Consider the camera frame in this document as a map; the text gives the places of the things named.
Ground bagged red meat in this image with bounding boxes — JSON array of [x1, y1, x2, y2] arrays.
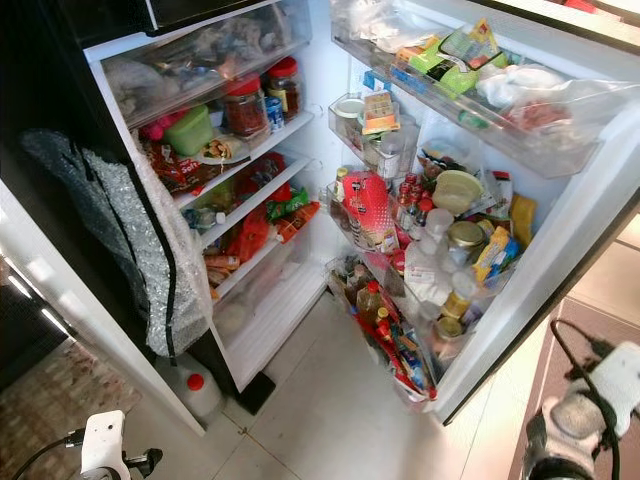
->
[[510, 99, 577, 132]]

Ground red pink printed bag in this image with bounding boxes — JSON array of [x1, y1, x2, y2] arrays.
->
[[340, 169, 402, 254]]

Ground clear chiller drawer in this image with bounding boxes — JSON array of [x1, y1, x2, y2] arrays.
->
[[102, 3, 313, 127]]

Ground dark glass bottle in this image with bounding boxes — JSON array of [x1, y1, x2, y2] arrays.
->
[[327, 167, 351, 232]]

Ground green plastic container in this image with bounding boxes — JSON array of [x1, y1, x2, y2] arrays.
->
[[165, 105, 217, 157]]

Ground green yellow printed packet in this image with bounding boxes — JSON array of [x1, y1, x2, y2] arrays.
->
[[440, 19, 502, 72]]

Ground tall red lid jar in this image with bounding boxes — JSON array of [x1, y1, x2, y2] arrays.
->
[[265, 57, 304, 119]]

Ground red plastic bag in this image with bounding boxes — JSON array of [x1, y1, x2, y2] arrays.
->
[[228, 205, 277, 264]]

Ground large clear door bin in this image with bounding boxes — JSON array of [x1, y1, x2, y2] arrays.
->
[[332, 0, 640, 180]]

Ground red snack package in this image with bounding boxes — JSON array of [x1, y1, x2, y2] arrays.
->
[[148, 145, 212, 194]]

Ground bubble wrap sheet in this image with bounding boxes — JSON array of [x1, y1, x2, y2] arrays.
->
[[22, 128, 214, 359]]

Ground small yellow bottle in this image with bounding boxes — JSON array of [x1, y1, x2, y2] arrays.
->
[[442, 290, 474, 322]]

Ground red cap sauce bottle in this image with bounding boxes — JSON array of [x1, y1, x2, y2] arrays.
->
[[370, 308, 397, 342]]

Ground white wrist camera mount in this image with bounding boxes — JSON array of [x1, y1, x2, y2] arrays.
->
[[585, 342, 640, 437], [80, 410, 132, 480]]

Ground clear crisper drawer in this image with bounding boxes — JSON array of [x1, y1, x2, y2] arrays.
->
[[218, 262, 327, 390]]

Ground orange packet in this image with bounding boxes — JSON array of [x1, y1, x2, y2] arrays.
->
[[275, 200, 322, 242]]

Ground bowl with cream lid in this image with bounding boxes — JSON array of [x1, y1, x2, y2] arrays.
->
[[430, 169, 487, 217]]

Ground wide red lid jar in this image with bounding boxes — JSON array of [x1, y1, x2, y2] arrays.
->
[[222, 75, 270, 139]]

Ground small clear door bin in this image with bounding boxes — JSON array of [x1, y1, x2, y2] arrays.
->
[[326, 91, 422, 169]]

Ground dark cabinet with light strips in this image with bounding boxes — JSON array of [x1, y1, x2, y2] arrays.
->
[[0, 255, 83, 393]]

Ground yellow blue packet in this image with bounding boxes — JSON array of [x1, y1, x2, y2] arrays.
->
[[472, 227, 522, 287]]

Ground black fridge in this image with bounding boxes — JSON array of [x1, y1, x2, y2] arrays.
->
[[0, 0, 346, 417]]

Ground clear crumpled plastic bag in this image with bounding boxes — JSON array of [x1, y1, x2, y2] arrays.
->
[[334, 0, 442, 52]]

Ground yellow orange card pack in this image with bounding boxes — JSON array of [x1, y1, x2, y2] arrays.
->
[[362, 90, 402, 137]]

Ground patterned brown rug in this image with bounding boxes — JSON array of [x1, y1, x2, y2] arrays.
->
[[22, 340, 193, 480]]

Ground brown floor mat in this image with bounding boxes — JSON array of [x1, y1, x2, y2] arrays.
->
[[508, 295, 640, 480]]

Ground red sachet packets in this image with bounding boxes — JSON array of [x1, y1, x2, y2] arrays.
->
[[373, 325, 437, 402]]

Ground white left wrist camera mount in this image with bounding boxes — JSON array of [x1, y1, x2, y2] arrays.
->
[[80, 410, 132, 480]]

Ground black fridge door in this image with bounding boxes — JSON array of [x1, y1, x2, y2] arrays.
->
[[323, 0, 640, 427]]

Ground red cap small bottles pack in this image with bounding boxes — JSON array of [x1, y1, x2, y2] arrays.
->
[[398, 175, 437, 232]]

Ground white lid jar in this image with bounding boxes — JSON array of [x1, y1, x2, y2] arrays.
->
[[334, 96, 366, 142]]

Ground blue white can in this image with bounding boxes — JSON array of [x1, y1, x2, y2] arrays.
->
[[265, 95, 287, 132]]

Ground plate with food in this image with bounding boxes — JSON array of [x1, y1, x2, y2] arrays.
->
[[198, 135, 252, 165]]

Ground light green food packet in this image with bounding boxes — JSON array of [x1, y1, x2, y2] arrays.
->
[[405, 35, 486, 87]]

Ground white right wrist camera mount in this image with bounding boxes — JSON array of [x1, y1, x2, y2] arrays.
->
[[585, 342, 640, 437]]

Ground clear small bottle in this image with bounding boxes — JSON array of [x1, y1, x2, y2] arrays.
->
[[378, 130, 412, 182]]

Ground white jug red cap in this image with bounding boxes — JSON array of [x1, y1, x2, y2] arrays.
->
[[160, 350, 224, 422]]

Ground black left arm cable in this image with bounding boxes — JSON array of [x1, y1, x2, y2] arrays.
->
[[10, 428, 86, 480]]

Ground white plastic bag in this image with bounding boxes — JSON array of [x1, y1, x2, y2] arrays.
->
[[473, 64, 577, 110]]

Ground pink plastic item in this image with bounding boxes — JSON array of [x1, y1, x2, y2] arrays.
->
[[140, 119, 173, 144]]

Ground yellow oil bottle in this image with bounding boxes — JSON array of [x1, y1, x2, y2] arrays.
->
[[355, 280, 392, 327]]

